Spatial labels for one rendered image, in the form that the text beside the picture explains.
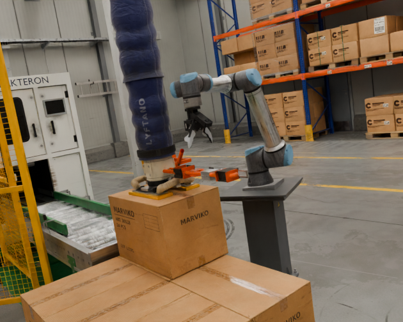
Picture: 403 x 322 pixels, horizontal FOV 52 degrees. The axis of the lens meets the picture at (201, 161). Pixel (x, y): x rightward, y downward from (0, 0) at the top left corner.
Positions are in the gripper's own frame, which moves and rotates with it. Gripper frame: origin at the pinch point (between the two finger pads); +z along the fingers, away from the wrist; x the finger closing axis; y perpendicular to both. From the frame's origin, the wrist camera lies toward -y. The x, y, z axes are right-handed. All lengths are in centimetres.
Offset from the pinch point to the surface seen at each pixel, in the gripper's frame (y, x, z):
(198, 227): 12.6, 0.9, 45.1
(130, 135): 362, -153, 15
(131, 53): 35, 11, -52
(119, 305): 13, 54, 67
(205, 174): -5.0, 4.5, 13.5
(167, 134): 31.8, -1.3, -6.4
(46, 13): 986, -300, -306
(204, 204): 12.6, -5.4, 33.6
